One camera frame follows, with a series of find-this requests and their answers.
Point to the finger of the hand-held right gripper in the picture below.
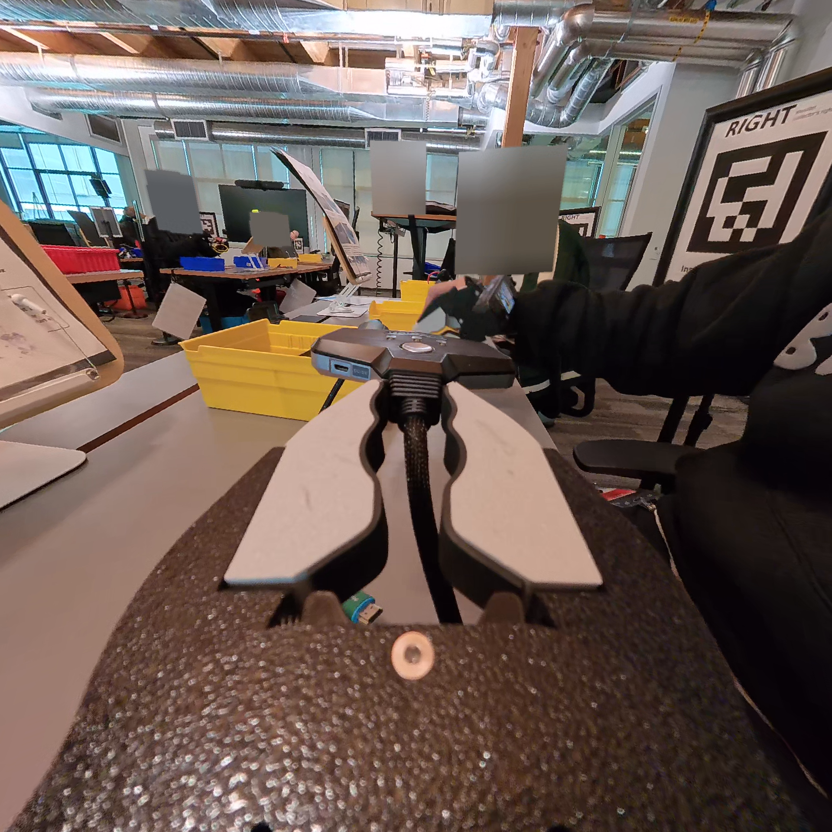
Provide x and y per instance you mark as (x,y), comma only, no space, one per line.
(434,315)

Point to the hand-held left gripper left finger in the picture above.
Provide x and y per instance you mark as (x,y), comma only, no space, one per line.
(305,494)

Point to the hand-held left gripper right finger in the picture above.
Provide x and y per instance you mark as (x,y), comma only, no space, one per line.
(520,507)

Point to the yellow plastic bin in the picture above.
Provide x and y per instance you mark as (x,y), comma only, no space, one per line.
(260,383)
(403,315)
(416,291)

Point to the person's right forearm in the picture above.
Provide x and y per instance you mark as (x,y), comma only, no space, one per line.
(650,325)

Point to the wooden standing desk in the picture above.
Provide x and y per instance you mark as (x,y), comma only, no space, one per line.
(413,218)

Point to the grey desk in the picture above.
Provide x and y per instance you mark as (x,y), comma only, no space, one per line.
(162,487)

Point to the black office chair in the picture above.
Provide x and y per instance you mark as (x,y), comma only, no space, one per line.
(624,455)

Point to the small tag poster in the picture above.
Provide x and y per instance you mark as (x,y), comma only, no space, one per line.
(582,224)

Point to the tilted instruction board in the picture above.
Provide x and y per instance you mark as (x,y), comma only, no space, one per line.
(338,221)

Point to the black mesh chair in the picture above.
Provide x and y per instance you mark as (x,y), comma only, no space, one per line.
(617,260)

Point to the grey sheet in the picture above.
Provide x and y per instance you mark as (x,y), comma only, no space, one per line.
(179,312)

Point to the person's torso black hoodie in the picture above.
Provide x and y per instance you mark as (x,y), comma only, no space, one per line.
(747,552)

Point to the small blue bin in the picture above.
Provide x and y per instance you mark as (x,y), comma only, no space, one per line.
(201,263)

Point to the framed tag poster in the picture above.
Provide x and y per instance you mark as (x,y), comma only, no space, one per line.
(747,195)

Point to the wooden instruction board stand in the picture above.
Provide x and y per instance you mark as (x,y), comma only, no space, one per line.
(39,338)

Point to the row of red bins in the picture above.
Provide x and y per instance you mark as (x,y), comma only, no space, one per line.
(81,260)

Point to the dark wall monitor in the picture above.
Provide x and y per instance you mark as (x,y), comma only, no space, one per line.
(234,208)

